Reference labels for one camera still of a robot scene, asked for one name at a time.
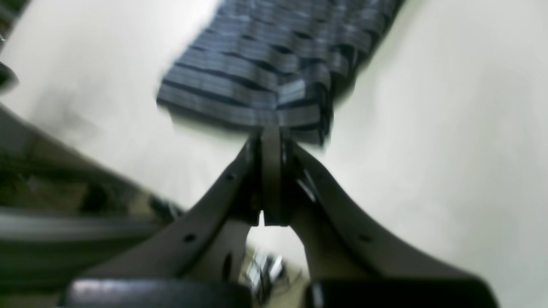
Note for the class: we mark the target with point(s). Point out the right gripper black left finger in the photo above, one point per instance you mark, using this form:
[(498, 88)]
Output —
[(195, 261)]

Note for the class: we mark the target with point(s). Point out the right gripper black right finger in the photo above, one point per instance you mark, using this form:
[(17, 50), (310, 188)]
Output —
[(353, 261)]

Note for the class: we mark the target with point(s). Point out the navy white striped T-shirt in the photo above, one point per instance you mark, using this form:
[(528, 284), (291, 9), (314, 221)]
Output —
[(281, 63)]

